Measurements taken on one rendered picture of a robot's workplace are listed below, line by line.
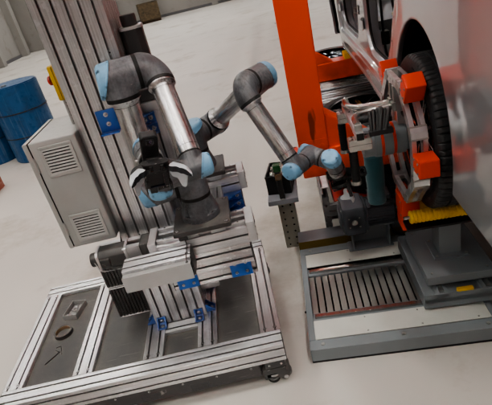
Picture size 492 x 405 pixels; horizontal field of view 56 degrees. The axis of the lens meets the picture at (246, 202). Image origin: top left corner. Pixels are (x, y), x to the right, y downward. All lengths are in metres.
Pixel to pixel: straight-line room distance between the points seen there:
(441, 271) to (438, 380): 0.48
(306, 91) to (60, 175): 1.25
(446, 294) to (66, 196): 1.68
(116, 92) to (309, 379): 1.43
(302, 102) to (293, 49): 0.27
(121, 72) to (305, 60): 1.09
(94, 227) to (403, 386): 1.42
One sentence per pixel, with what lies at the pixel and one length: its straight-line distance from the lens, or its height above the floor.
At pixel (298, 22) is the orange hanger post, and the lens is 2.38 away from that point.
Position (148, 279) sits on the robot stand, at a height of 0.70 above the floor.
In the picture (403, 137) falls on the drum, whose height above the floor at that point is 0.87.
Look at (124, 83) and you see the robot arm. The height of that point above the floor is 1.39.
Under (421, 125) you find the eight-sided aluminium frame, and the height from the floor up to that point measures 0.98.
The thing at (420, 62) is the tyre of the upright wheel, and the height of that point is 1.17.
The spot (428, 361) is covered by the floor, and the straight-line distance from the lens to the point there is 2.24.
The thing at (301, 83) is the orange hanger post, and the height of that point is 1.05.
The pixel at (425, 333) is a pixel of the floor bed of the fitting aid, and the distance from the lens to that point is 2.24.
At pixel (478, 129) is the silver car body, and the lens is 1.50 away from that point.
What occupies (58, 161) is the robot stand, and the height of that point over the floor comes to 1.14.
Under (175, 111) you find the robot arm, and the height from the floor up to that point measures 1.28.
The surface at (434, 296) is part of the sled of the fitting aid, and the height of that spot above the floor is 0.16.
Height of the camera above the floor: 1.66
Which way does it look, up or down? 27 degrees down
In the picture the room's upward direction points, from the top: 14 degrees counter-clockwise
